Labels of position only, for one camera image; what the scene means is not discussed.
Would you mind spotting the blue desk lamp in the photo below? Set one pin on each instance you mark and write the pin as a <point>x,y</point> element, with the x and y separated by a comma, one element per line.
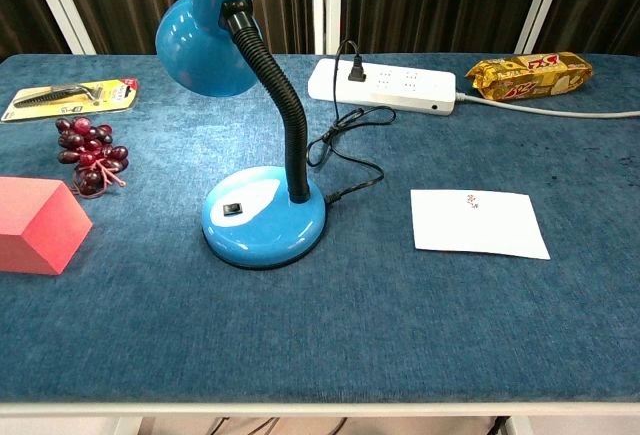
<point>265,225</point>

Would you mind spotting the blue fabric table cloth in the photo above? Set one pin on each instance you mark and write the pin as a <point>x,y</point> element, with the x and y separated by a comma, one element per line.
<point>350,315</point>

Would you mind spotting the white power strip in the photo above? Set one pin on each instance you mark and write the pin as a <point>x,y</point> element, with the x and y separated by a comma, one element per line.
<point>400,87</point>

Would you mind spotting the white paper card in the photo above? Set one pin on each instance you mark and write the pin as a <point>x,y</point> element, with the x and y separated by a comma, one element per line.
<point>475,225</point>

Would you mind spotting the dark brown curtain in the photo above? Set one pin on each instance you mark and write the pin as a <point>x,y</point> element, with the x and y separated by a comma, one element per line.
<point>430,0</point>

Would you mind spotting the red plastic grapes bunch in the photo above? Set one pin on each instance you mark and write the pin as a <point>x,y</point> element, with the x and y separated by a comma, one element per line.
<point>92,152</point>

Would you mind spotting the yellow snack package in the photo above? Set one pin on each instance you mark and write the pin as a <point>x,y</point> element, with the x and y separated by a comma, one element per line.
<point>530,76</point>

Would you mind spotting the packaged black comb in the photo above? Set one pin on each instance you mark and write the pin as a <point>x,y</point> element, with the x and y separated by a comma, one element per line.
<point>70,97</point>

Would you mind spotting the pink house-shaped block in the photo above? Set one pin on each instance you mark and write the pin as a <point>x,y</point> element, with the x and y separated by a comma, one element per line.
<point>35,225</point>

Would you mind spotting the white frame post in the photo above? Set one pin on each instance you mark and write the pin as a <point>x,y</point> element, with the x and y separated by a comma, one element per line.
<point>542,0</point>
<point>60,0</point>
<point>325,0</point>

